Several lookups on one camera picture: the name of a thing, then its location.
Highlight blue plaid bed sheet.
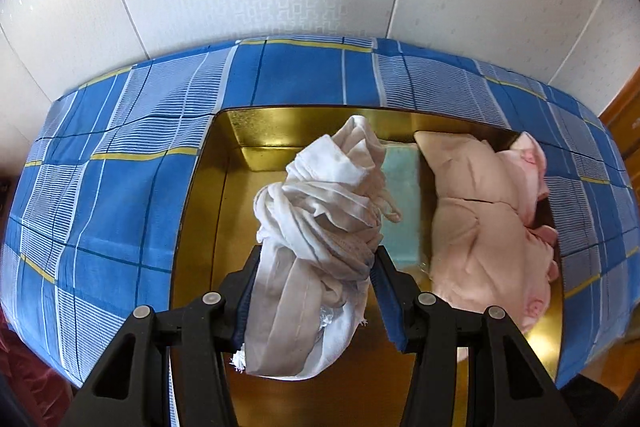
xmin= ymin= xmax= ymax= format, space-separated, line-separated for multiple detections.
xmin=0 ymin=36 xmax=632 ymax=389

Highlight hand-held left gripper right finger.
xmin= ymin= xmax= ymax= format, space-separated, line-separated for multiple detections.
xmin=369 ymin=245 xmax=561 ymax=427

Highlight red blanket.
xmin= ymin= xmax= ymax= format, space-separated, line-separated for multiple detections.
xmin=0 ymin=311 xmax=77 ymax=427

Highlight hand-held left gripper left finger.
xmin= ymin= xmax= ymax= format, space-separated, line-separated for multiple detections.
xmin=75 ymin=244 xmax=263 ymax=427

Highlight pink floral garment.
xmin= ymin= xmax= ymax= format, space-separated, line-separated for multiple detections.
xmin=495 ymin=131 xmax=561 ymax=338

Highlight wooden cabinet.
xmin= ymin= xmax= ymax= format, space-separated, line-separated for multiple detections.
xmin=597 ymin=72 xmax=640 ymax=158

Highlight light teal soft pack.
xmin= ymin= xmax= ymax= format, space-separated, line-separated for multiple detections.
xmin=381 ymin=142 xmax=432 ymax=269

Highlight pale pink padded jacket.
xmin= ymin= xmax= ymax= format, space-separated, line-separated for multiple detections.
xmin=414 ymin=129 xmax=556 ymax=363

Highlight gold cardboard box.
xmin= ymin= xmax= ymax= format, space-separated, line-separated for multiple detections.
xmin=170 ymin=107 xmax=567 ymax=427

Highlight white cloth garment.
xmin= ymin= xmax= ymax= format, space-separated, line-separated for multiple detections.
xmin=230 ymin=114 xmax=403 ymax=380

